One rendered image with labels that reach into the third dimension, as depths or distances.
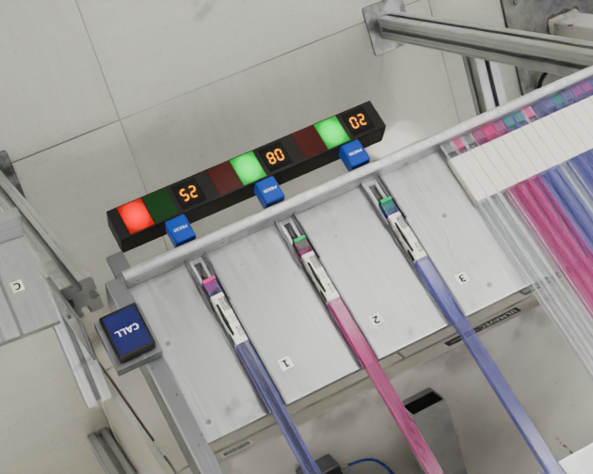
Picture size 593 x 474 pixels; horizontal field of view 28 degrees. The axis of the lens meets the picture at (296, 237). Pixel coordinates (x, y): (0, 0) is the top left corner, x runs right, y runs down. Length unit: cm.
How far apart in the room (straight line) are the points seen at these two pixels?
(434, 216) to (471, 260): 7
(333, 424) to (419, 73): 84
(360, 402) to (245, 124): 68
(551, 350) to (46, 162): 86
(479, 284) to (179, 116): 84
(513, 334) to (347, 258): 40
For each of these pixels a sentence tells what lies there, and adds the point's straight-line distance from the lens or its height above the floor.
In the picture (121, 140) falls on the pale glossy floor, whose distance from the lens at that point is 199.
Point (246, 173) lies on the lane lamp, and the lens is 134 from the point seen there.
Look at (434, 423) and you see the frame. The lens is 155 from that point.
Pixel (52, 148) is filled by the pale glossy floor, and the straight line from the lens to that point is 196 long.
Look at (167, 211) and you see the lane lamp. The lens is 132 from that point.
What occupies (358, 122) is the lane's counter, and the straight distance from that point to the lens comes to 139.
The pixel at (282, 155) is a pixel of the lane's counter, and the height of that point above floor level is 66.
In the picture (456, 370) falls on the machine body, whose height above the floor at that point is 62.
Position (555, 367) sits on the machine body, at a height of 62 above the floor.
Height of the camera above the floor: 189
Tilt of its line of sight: 63 degrees down
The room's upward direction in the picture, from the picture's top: 122 degrees clockwise
